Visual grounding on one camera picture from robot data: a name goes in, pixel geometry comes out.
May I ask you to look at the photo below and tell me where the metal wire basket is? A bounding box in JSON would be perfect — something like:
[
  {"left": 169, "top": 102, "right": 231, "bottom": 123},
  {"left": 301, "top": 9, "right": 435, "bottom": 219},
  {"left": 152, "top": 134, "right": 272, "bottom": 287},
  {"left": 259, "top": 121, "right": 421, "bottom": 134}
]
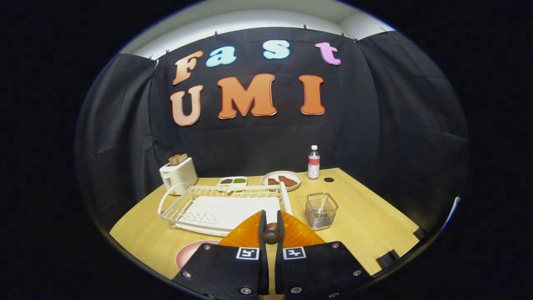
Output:
[{"left": 305, "top": 192, "right": 339, "bottom": 231}]

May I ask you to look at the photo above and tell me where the white plate with meat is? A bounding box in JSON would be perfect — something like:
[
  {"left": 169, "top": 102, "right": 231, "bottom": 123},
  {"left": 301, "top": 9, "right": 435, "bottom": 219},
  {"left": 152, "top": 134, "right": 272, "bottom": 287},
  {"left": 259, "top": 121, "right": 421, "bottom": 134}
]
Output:
[{"left": 262, "top": 171, "right": 302, "bottom": 191}]

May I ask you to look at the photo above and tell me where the pink plate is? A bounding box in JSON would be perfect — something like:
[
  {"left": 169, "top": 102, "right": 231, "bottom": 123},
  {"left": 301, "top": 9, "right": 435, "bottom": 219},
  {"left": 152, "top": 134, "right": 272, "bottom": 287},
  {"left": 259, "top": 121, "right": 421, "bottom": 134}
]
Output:
[{"left": 175, "top": 240, "right": 221, "bottom": 271}]

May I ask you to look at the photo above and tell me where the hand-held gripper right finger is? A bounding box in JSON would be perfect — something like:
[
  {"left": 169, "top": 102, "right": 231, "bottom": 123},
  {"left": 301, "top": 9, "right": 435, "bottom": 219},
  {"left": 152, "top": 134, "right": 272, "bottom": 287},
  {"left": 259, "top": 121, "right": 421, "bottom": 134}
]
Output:
[{"left": 274, "top": 210, "right": 372, "bottom": 298}]

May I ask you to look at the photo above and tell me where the black backdrop cloth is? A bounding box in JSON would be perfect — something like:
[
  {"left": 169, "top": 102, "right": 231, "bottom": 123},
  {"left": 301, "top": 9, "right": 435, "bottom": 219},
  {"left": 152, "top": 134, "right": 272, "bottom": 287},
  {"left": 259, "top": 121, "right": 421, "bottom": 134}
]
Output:
[{"left": 75, "top": 27, "right": 469, "bottom": 234}]

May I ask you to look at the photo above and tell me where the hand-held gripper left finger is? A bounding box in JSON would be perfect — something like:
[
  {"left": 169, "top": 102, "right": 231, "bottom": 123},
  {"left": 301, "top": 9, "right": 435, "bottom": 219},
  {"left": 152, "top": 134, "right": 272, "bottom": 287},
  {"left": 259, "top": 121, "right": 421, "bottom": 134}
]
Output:
[{"left": 172, "top": 210, "right": 269, "bottom": 298}]

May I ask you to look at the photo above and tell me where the white toaster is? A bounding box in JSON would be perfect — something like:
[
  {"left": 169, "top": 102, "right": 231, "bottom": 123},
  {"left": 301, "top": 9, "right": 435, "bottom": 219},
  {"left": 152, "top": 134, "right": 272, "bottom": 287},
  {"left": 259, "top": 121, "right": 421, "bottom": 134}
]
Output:
[{"left": 159, "top": 157, "right": 198, "bottom": 195}]

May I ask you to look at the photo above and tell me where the white two-compartment sauce dish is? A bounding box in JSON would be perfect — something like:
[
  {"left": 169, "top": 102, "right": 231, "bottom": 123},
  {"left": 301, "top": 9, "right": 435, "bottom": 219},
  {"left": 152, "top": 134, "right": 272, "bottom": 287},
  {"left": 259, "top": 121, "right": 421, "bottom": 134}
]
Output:
[{"left": 217, "top": 176, "right": 248, "bottom": 191}]

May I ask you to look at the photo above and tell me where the white dish rack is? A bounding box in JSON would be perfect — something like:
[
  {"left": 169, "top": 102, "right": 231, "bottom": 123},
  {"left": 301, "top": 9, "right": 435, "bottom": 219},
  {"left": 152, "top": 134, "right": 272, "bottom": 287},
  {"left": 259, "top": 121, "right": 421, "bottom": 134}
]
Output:
[{"left": 157, "top": 182, "right": 293, "bottom": 237}]

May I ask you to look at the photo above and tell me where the spoon with dark handle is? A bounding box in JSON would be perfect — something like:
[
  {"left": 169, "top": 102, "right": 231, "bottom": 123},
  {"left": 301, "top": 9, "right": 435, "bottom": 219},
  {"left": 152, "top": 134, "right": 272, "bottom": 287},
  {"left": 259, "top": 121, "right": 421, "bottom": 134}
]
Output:
[{"left": 262, "top": 223, "right": 281, "bottom": 245}]

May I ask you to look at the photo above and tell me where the clear plastic water bottle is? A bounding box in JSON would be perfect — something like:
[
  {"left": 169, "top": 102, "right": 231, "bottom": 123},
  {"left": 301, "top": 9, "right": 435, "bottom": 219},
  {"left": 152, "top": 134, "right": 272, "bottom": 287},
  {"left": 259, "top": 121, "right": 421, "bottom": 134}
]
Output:
[{"left": 308, "top": 145, "right": 321, "bottom": 180}]

